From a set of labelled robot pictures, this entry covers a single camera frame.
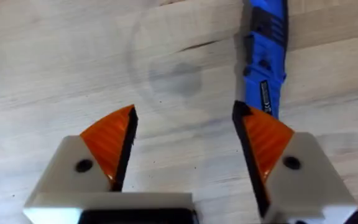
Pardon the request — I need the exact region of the blue electric screwdriver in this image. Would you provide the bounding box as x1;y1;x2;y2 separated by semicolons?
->
242;0;289;119

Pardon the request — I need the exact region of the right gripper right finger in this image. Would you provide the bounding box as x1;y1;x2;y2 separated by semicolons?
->
232;100;358;224

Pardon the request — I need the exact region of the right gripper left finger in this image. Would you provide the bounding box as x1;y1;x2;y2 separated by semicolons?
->
22;104;139;224

